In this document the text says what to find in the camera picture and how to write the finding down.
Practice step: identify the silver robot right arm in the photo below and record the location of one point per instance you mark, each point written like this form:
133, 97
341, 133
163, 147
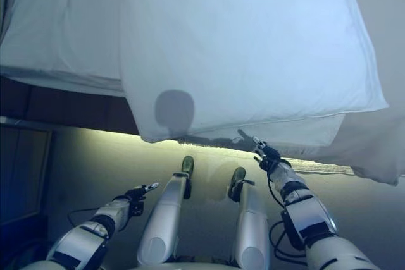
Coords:
307, 213

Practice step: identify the wooden nightstand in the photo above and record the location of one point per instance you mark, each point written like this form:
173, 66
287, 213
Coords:
22, 172

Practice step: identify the silver robot leg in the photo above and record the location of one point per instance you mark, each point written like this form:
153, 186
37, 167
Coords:
164, 213
253, 219

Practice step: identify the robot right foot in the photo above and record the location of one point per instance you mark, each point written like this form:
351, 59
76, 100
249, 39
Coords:
237, 178

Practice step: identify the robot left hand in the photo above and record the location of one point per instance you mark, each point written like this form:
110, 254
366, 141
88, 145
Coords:
139, 192

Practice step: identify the white fitted mattress sheet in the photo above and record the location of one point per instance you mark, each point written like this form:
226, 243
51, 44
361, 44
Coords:
63, 29

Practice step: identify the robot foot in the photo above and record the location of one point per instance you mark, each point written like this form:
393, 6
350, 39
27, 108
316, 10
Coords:
237, 178
187, 165

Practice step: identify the silver robot left leg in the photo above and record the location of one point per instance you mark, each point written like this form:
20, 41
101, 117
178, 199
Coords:
164, 213

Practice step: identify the grey area rug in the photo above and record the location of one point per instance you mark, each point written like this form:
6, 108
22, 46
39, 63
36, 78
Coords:
316, 167

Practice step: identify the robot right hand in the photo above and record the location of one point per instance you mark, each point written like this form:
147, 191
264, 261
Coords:
269, 157

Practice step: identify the white under blanket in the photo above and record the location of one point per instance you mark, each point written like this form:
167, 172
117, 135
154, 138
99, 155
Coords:
284, 127

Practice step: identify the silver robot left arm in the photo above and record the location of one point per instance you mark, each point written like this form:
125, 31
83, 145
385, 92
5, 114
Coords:
82, 241

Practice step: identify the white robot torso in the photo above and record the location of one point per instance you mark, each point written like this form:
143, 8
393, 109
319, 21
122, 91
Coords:
196, 267

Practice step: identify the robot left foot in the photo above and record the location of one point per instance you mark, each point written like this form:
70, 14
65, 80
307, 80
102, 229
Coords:
187, 165

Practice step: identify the upholstered bed base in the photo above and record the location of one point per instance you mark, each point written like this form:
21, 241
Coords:
79, 108

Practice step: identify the beige bed runner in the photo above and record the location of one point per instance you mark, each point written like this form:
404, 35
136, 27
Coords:
379, 124

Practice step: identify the white duvet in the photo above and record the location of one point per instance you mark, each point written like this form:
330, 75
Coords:
237, 45

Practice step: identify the silver robot right leg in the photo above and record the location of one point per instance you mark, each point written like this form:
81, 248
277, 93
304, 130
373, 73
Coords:
253, 219

